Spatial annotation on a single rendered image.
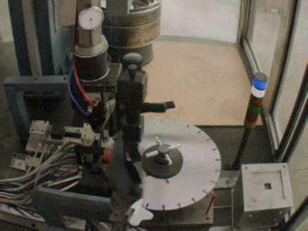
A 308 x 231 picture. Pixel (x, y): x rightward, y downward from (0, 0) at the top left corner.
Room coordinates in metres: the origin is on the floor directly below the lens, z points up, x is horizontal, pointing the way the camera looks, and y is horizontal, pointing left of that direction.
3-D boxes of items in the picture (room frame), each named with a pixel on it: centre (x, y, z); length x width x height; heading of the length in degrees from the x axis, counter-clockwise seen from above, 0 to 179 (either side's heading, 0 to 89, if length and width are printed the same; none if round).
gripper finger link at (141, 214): (0.40, 0.02, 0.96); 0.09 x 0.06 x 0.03; 159
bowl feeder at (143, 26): (1.36, 0.13, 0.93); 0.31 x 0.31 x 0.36
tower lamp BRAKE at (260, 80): (0.71, -0.30, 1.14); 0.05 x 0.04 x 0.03; 178
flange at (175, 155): (0.58, -0.03, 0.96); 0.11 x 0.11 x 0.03
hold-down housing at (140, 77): (0.56, 0.05, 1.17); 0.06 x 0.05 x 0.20; 79
